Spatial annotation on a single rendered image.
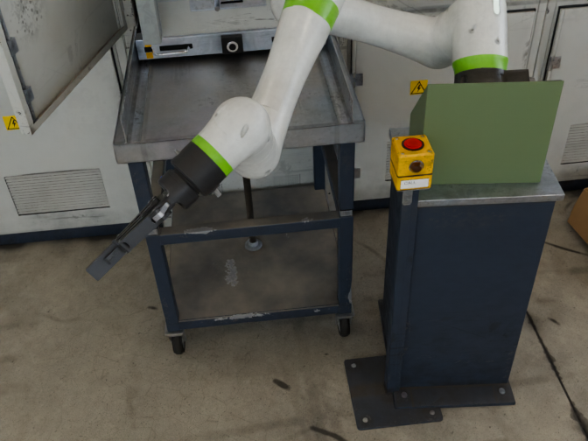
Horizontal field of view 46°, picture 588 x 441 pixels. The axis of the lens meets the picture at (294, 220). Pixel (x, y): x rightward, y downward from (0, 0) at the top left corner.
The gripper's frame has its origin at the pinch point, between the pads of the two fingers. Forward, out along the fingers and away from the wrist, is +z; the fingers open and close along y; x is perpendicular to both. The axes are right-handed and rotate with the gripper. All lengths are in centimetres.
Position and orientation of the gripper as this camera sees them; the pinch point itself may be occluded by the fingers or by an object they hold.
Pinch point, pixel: (105, 261)
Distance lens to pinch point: 128.0
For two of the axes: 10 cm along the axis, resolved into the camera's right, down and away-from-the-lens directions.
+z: -6.9, 7.1, -1.1
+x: -6.6, -6.9, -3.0
